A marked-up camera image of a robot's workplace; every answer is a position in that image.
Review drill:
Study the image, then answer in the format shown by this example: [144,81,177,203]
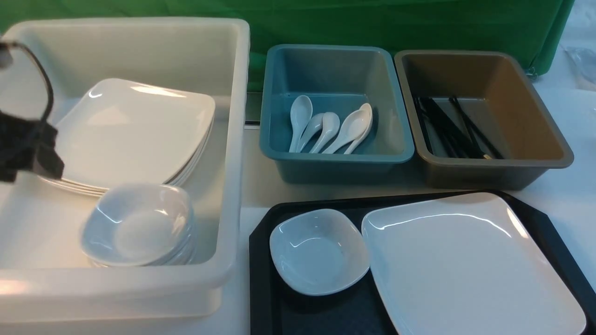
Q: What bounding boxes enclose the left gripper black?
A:
[0,113,65,183]

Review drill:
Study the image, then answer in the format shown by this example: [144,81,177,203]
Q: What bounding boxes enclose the white bowl tray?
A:
[270,208,370,296]

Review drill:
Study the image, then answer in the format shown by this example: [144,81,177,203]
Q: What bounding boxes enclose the white ceramic spoon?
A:
[322,120,359,154]

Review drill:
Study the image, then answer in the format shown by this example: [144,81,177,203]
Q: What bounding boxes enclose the large white rice plate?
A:
[361,192,587,335]

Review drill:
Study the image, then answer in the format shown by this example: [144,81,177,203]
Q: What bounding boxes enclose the stack of white square plates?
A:
[43,78,217,196]

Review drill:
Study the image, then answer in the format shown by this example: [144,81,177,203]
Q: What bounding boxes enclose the large white plastic tub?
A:
[1,17,251,324]

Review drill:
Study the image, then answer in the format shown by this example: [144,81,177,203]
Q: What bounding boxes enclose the stack of white bowls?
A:
[79,184,196,268]

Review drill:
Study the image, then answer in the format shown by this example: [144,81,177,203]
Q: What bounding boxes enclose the white spoon far left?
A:
[289,95,313,153]

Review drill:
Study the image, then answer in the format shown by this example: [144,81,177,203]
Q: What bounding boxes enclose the teal plastic bin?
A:
[260,44,415,185]

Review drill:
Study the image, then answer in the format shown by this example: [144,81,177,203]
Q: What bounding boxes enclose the bundle of black chopsticks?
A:
[413,96,504,160]

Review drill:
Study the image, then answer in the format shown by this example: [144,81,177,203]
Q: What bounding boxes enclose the brown plastic bin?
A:
[394,50,574,190]

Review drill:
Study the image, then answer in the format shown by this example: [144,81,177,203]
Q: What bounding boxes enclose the green backdrop cloth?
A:
[0,0,574,92]

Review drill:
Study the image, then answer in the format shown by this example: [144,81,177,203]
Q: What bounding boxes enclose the clear plastic bag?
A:
[561,44,596,92]

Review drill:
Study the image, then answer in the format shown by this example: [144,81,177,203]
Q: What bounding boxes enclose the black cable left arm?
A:
[0,41,55,140]

